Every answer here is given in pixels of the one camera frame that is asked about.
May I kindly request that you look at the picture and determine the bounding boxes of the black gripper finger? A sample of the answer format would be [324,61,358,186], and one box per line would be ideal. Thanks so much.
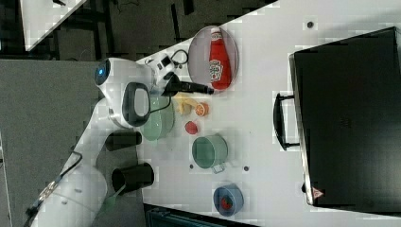
[181,81,215,95]

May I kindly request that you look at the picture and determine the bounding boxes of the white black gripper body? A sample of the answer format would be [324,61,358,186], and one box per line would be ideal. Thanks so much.
[146,54,180,96]

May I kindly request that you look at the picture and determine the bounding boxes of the red ketchup bottle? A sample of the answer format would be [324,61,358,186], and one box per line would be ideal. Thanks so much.
[209,27,232,90]

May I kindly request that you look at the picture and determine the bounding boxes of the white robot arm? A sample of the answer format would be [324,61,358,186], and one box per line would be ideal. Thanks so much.
[24,54,215,227]

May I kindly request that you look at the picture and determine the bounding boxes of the yellow toy banana bunch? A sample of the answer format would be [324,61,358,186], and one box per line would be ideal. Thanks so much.
[173,93,198,114]

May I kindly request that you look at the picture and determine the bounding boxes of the orange slice toy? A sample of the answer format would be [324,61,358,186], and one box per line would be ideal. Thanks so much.
[195,102,209,116]

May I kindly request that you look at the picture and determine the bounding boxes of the red toy strawberry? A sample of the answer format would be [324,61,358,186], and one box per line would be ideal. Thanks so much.
[184,121,198,134]

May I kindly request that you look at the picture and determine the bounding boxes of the green perforated colander basket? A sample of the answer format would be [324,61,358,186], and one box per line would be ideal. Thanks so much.
[140,96,174,141]

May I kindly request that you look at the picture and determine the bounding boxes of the green mug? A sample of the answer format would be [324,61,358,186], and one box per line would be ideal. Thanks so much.
[192,134,228,174]

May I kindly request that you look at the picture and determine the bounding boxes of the black cylinder holder upper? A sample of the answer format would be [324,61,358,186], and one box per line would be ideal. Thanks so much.
[105,131,142,151]

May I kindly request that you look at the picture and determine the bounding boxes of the black cylinder holder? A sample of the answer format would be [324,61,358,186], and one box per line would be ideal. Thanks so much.
[105,131,142,151]
[112,163,155,194]

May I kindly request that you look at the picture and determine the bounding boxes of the black cylinder holder lower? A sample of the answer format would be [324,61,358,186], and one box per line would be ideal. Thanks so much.
[112,163,155,194]

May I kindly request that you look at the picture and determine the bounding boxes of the blue mug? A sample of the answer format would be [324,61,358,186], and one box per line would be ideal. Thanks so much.
[213,183,244,217]

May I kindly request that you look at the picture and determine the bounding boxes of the small red toy in mug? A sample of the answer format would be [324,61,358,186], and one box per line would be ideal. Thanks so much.
[220,198,232,210]

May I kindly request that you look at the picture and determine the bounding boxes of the white side table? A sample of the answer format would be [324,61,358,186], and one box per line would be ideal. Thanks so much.
[19,0,88,51]

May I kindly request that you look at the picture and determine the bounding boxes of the green spatula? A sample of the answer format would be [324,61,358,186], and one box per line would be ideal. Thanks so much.
[103,185,125,211]

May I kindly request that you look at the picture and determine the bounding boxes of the silver black toaster oven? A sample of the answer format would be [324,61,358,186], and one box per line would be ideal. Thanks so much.
[288,26,401,217]

